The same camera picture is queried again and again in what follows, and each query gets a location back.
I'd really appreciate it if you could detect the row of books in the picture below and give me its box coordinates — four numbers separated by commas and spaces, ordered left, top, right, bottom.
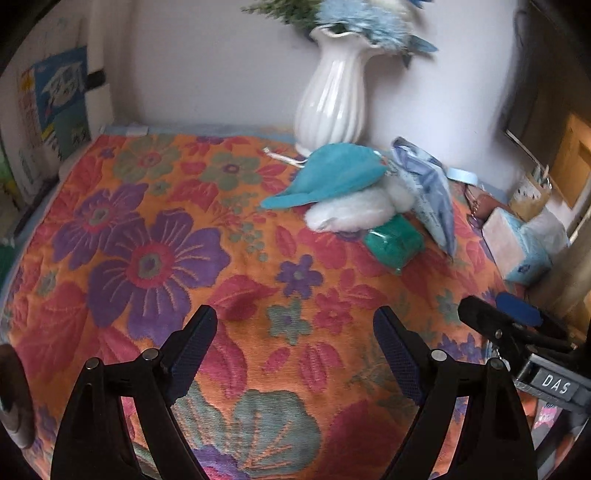
0, 46, 90, 208

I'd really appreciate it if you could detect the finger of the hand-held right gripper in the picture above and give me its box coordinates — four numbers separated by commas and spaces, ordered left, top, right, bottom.
458, 295, 522, 354
496, 292, 573, 344

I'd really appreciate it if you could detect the white cord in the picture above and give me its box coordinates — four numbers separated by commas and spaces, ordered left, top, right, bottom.
263, 147, 308, 163

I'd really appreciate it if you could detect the wooden cabinet panel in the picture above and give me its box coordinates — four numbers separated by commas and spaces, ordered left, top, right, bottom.
551, 113, 591, 208

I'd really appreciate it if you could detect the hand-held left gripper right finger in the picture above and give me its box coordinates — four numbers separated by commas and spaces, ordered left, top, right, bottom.
373, 306, 539, 480

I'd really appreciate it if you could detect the light blue tissue box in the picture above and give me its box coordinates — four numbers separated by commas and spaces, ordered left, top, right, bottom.
482, 208, 571, 284

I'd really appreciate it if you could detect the floral woven blanket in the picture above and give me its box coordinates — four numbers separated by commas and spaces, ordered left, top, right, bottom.
0, 131, 541, 480

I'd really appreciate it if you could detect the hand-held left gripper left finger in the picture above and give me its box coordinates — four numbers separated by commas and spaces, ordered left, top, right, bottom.
50, 305, 219, 480

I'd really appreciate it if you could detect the brown pouch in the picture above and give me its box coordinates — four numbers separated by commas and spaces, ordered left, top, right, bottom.
464, 185, 498, 227

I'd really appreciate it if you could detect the cardboard pen holder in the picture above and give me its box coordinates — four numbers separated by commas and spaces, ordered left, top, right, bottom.
510, 166, 552, 222

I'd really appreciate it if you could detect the artificial blue flower bouquet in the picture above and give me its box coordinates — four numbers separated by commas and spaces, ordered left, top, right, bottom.
240, 0, 439, 68

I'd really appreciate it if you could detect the black monitor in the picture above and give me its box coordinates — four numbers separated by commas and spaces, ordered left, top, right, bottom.
501, 0, 591, 167

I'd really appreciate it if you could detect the white fluffy plush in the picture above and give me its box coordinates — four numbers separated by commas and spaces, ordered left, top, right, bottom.
305, 178, 414, 232

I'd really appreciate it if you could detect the green flat packet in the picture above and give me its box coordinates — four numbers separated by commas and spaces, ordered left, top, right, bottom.
0, 240, 14, 296

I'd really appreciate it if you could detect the blue white patterned packet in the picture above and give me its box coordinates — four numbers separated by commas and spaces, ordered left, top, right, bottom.
392, 137, 458, 264

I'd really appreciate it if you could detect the white ribbed vase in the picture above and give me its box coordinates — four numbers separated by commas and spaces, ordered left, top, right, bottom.
294, 25, 370, 158

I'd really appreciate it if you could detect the green shiny soft packet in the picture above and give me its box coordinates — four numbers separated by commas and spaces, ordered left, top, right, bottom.
362, 217, 424, 275

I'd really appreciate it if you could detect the teal cloth hat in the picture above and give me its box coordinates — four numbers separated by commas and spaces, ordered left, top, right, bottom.
261, 143, 389, 209

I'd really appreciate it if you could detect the white bookend panel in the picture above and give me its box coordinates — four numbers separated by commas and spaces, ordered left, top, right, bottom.
90, 14, 115, 131

